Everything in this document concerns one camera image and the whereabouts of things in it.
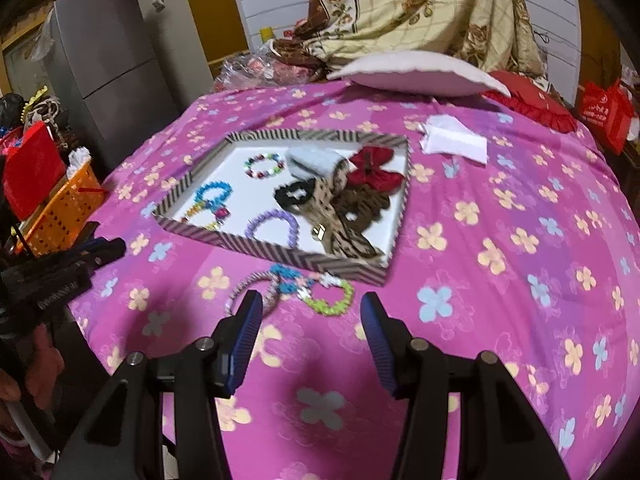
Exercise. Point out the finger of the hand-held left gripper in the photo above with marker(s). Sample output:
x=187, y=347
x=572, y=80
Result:
x=114, y=250
x=92, y=249

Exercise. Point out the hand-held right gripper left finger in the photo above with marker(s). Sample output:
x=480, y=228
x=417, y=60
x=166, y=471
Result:
x=240, y=350

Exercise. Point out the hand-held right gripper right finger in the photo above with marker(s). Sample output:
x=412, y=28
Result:
x=382, y=350

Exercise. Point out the striped cardboard tray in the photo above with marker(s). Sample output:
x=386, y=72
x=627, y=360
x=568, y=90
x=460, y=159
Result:
x=240, y=195

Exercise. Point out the brown scrunchie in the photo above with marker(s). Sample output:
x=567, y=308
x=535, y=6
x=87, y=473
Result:
x=365, y=205

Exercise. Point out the black scrunchie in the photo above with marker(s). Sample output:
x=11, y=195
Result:
x=282, y=199

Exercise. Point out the person's left hand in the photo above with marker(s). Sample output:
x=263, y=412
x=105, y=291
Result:
x=47, y=370

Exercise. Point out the orange plastic basket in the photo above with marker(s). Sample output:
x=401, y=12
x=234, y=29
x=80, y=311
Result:
x=65, y=210

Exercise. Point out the crumpled white tissue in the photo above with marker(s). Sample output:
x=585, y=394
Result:
x=79, y=157

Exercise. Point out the red gift bag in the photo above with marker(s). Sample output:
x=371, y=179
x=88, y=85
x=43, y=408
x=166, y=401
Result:
x=32, y=170

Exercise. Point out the black bag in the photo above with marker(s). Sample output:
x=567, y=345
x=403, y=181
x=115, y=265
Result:
x=10, y=112

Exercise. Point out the pink floral bed sheet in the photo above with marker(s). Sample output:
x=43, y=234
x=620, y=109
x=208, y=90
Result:
x=500, y=240

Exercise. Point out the red bow hair clip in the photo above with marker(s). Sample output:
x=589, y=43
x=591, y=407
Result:
x=375, y=172

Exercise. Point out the grey refrigerator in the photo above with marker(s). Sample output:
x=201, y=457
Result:
x=115, y=65

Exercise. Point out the light blue fluffy scrunchie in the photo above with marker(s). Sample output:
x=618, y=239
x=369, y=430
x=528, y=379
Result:
x=315, y=160

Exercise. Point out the clear plastic bag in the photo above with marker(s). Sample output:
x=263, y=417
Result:
x=250, y=70

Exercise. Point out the white pillow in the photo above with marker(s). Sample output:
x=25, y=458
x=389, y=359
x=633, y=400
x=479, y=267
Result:
x=415, y=75

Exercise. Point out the red ruffled cushion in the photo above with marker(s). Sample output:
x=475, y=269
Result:
x=530, y=100

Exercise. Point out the red shopping bag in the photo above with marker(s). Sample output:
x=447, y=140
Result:
x=602, y=115

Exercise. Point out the beige floral quilt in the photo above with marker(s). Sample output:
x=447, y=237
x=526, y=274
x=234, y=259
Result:
x=415, y=5

